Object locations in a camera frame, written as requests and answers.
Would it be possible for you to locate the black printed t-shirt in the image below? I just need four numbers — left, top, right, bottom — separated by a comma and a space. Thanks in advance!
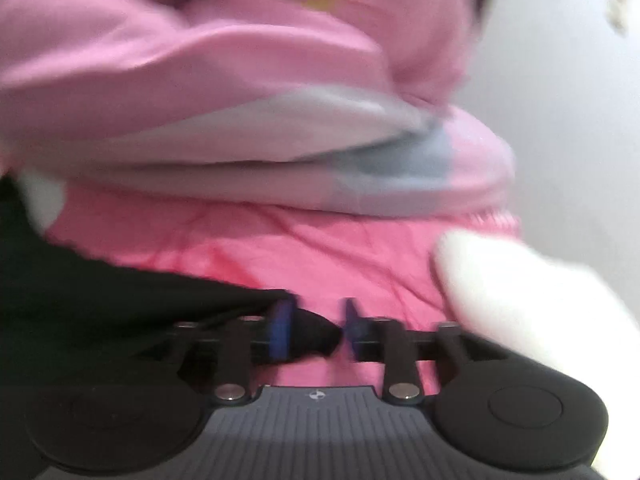
0, 175, 343, 396

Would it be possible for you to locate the white folded towel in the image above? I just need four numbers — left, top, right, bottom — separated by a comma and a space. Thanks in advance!
435, 230, 640, 480

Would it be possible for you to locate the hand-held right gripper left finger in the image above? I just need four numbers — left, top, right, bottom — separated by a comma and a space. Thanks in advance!
170, 300, 296, 405

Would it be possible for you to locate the pink floral blanket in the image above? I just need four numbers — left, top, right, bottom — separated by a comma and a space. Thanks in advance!
20, 175, 523, 391

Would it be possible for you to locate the pink and blue quilt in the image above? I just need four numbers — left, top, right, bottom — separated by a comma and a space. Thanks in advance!
0, 0, 516, 216

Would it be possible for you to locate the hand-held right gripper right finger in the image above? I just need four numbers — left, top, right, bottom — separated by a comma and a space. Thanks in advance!
342, 297, 506, 405

